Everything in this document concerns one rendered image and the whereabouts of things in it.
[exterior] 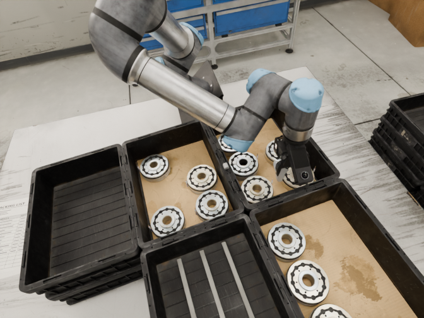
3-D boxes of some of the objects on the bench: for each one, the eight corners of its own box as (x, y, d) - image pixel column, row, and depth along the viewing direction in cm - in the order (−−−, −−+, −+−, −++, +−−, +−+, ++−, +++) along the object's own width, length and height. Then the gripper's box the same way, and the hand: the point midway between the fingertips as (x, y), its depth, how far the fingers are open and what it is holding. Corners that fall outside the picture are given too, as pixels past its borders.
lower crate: (68, 201, 105) (51, 186, 95) (141, 178, 109) (131, 161, 99) (67, 308, 81) (44, 301, 71) (160, 273, 85) (150, 262, 75)
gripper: (309, 115, 73) (296, 160, 90) (268, 124, 73) (263, 168, 90) (323, 137, 68) (307, 180, 85) (280, 147, 67) (272, 188, 84)
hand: (288, 178), depth 85 cm, fingers open, 5 cm apart
